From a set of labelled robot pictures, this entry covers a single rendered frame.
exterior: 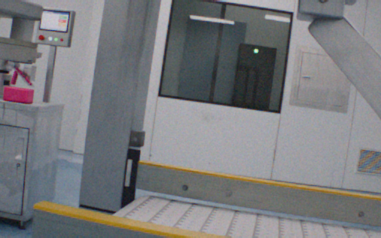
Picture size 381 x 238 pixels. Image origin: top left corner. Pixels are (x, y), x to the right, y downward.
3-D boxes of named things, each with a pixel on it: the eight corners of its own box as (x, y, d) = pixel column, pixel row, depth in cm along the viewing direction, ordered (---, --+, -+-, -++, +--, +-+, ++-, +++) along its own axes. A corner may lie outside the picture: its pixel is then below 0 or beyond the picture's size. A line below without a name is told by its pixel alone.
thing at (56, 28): (25, 100, 317) (39, 6, 314) (31, 99, 328) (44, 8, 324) (58, 105, 317) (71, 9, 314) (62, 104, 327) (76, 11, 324)
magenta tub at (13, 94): (1, 100, 283) (3, 86, 282) (9, 100, 295) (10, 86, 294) (26, 104, 282) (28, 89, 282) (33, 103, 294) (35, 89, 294)
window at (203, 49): (157, 96, 562) (172, -5, 556) (157, 96, 563) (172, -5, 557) (280, 114, 560) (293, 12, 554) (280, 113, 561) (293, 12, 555)
